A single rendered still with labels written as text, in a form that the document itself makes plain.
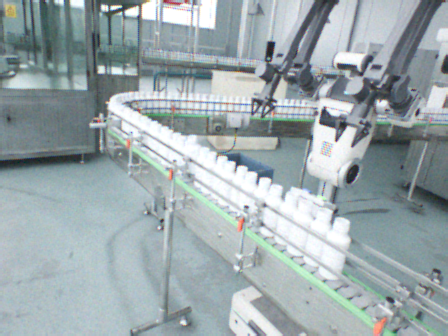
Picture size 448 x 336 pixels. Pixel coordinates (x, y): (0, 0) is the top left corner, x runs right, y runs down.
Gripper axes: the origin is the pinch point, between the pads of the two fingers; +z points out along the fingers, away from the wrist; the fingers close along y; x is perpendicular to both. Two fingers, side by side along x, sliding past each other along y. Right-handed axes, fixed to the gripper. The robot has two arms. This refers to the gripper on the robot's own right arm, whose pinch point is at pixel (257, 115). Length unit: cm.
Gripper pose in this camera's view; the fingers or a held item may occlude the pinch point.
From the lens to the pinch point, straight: 158.3
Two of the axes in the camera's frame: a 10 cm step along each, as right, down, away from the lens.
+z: -4.2, 9.1, 0.9
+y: 5.8, 3.4, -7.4
